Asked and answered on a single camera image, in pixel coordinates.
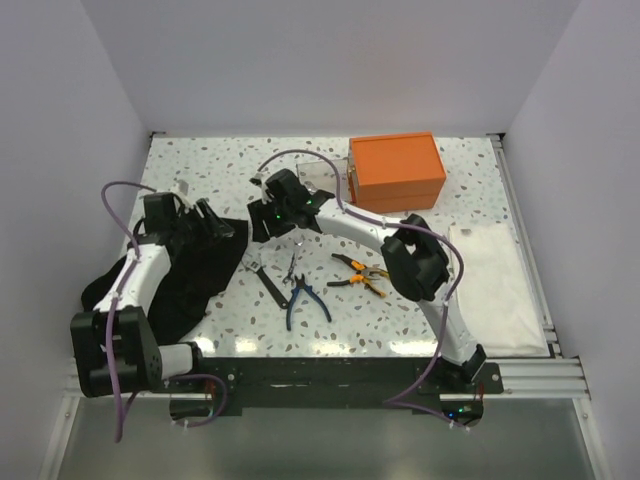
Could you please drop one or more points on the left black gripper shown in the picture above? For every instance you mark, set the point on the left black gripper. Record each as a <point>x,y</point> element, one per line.
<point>211,224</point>

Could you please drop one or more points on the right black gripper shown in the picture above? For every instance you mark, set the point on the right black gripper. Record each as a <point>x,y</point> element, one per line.
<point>259,212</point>

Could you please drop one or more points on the black-handled adjustable wrench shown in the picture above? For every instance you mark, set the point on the black-handled adjustable wrench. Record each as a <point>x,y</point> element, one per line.
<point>254,264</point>

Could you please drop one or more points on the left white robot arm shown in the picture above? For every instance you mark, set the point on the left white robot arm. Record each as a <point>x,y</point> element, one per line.
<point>114,346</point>

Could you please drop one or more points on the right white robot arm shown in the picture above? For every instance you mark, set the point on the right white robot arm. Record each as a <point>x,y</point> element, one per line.
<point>414,256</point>

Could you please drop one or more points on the small silver open-end wrench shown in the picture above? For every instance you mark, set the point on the small silver open-end wrench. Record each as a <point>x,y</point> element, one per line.
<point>288,278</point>

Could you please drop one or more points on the clear acrylic drawer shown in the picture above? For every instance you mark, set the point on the clear acrylic drawer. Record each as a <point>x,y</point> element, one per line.
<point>318,175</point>

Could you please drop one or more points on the orange-black long-nose pliers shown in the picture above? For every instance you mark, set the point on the orange-black long-nose pliers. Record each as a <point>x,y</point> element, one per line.
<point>359,267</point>

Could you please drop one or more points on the orange-black combination pliers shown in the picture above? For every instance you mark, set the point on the orange-black combination pliers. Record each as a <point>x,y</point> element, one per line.
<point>367,279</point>

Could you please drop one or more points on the orange storage box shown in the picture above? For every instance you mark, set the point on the orange storage box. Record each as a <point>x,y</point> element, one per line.
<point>393,173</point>

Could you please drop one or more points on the white folded cloth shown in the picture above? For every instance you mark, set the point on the white folded cloth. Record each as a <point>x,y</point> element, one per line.
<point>494,296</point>

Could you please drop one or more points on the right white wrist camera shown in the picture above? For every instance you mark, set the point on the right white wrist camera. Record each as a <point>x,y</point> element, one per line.
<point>258,180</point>

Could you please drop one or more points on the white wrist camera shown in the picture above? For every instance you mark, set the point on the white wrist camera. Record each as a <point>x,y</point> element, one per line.
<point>181,189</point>
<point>258,180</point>

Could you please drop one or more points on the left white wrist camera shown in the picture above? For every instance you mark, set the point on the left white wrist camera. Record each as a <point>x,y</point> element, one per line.
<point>181,189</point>

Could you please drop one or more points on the black drawstring fabric bag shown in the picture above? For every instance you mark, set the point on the black drawstring fabric bag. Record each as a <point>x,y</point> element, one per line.
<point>201,270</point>

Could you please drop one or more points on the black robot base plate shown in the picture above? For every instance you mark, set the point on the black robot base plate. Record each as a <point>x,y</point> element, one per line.
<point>332,383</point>

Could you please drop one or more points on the aluminium frame rail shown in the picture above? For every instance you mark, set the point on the aluminium frame rail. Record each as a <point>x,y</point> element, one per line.
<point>544,378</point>

